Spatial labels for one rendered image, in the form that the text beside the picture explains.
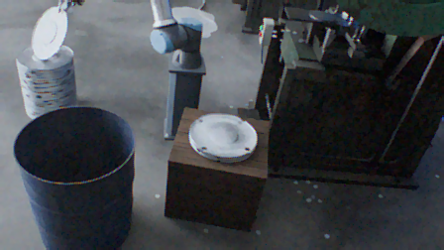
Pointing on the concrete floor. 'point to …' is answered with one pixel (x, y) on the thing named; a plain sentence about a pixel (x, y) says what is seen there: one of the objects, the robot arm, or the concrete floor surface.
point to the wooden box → (215, 181)
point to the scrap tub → (78, 177)
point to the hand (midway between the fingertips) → (59, 12)
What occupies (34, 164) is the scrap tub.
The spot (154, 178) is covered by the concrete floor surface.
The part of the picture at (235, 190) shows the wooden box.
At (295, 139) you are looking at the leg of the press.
